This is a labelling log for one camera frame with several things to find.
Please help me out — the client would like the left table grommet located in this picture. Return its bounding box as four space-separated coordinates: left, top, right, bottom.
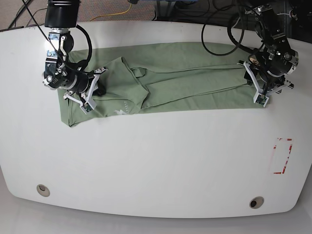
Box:
36 184 50 197

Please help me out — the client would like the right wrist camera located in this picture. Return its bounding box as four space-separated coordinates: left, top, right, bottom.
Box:
80 100 97 115

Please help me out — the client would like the right table grommet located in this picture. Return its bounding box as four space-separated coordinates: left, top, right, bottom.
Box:
249 196 264 209

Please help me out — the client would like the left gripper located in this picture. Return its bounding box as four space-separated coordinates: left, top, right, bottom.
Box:
237 60 294 97

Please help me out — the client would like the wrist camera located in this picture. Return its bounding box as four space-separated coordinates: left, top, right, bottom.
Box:
80 100 97 115
253 93 269 108

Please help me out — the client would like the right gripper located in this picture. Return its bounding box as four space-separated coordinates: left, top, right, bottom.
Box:
62 67 108 105

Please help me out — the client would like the green t-shirt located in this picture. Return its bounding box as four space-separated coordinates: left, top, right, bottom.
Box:
58 42 260 127

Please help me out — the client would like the table grommet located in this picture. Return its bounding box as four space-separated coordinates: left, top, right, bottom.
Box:
249 196 264 209
36 184 50 197

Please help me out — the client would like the red tape marking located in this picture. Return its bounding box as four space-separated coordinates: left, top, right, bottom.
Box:
270 138 293 175

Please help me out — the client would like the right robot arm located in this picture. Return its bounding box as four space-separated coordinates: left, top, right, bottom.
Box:
43 0 107 113

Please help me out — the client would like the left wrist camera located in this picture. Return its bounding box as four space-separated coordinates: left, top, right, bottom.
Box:
253 93 269 108

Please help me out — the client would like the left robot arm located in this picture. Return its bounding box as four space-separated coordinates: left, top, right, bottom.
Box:
226 0 299 103

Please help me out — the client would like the yellow cable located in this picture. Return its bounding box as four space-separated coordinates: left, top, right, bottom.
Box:
89 2 134 22

